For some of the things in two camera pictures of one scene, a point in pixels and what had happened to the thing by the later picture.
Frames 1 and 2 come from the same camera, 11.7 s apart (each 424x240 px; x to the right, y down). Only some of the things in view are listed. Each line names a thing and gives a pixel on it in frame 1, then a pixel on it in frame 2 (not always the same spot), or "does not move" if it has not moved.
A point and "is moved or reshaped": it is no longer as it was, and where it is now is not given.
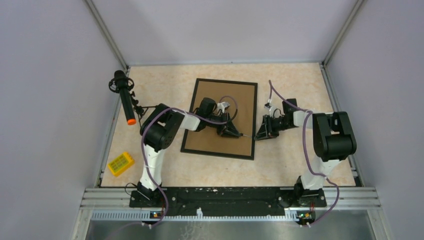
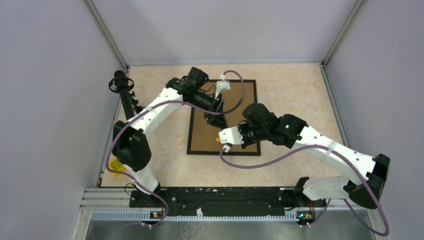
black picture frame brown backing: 208,141 is moved or reshaped
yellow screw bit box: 121,163 does not move
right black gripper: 262,133 to 246,143
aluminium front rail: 120,198 does not move
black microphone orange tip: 121,83 does not move
